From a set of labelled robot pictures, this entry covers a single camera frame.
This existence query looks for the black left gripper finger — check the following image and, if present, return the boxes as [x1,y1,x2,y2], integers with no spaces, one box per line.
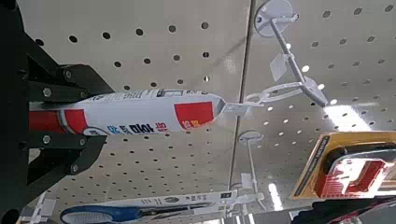
[26,34,115,105]
[27,131,108,189]

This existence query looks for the red and white glue tube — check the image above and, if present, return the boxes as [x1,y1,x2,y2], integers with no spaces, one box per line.
[29,88,265,138]

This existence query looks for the blue scissors on white card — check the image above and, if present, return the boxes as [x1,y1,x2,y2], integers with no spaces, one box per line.
[59,189,241,224]

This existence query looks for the beige perforated pegboard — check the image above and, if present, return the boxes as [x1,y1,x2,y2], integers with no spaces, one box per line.
[15,0,396,224]

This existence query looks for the white plastic pegboard hook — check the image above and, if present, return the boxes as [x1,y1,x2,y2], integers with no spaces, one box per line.
[244,0,330,108]
[230,130,269,213]

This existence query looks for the red tool on orange card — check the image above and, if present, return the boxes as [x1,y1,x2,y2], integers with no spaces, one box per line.
[290,130,396,200]

